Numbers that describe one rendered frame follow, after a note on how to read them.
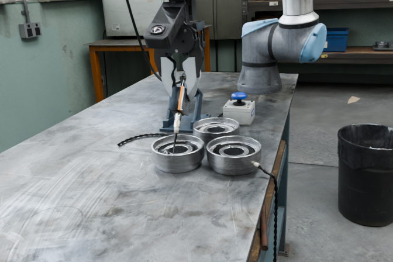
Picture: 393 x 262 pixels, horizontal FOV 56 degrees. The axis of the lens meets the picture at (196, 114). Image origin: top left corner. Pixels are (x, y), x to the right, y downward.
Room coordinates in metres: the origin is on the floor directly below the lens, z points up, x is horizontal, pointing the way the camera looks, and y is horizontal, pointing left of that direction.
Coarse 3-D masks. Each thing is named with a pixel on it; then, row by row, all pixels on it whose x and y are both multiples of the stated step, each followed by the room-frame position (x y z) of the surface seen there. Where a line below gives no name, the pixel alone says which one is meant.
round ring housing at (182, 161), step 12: (156, 144) 0.69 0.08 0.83; (180, 144) 0.69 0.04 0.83; (156, 156) 0.64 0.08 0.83; (168, 156) 0.62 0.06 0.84; (180, 156) 0.62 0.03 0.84; (192, 156) 0.63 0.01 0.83; (204, 156) 0.66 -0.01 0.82; (168, 168) 0.63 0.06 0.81; (180, 168) 0.63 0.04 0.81; (192, 168) 0.63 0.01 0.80
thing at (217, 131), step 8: (200, 120) 0.81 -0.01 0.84; (208, 120) 0.82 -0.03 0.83; (216, 120) 0.82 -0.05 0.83; (224, 120) 0.82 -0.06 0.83; (232, 120) 0.80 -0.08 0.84; (200, 128) 0.79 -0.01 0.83; (208, 128) 0.78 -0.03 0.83; (216, 128) 0.79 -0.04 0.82; (224, 128) 0.78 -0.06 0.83; (200, 136) 0.73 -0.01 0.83; (208, 136) 0.72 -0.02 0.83; (216, 136) 0.72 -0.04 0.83
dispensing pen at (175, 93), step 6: (180, 78) 0.72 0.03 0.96; (174, 90) 0.69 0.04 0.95; (180, 90) 0.69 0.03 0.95; (174, 96) 0.68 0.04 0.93; (174, 102) 0.68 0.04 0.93; (168, 108) 0.67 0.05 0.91; (174, 108) 0.67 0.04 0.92; (174, 114) 0.70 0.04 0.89; (180, 114) 0.68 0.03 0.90; (174, 120) 0.67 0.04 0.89; (180, 120) 0.68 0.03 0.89; (174, 126) 0.67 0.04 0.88; (174, 132) 0.66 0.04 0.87; (174, 138) 0.66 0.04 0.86; (174, 144) 0.65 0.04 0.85
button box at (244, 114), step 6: (228, 102) 0.93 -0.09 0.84; (234, 102) 0.91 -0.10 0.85; (246, 102) 0.92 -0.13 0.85; (252, 102) 0.91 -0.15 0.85; (228, 108) 0.88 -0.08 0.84; (234, 108) 0.88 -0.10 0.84; (240, 108) 0.87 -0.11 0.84; (246, 108) 0.87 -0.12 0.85; (252, 108) 0.89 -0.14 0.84; (228, 114) 0.88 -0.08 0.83; (234, 114) 0.88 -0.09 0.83; (240, 114) 0.87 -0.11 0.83; (246, 114) 0.87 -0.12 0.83; (252, 114) 0.89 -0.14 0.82; (240, 120) 0.87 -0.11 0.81; (246, 120) 0.87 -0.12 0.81; (252, 120) 0.89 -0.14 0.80
